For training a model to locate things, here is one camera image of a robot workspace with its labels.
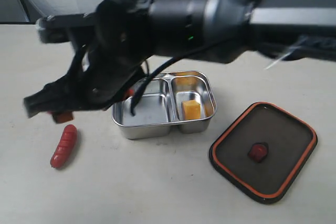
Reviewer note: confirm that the yellow cheese block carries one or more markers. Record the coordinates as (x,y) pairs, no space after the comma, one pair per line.
(191,110)

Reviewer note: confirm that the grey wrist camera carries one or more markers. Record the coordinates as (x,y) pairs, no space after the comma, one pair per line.
(75,28)

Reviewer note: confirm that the red sausage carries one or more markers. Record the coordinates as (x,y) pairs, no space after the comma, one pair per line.
(65,147)

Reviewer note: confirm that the steel two-compartment lunch box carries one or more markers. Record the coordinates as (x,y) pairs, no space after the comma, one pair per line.
(160,107)

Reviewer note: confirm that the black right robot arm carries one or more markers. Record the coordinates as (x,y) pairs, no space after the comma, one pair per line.
(124,41)

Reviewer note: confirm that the dark lid with orange seal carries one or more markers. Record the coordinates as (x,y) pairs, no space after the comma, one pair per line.
(263,151)

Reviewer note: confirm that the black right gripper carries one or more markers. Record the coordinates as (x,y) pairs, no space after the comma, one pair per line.
(94,81)

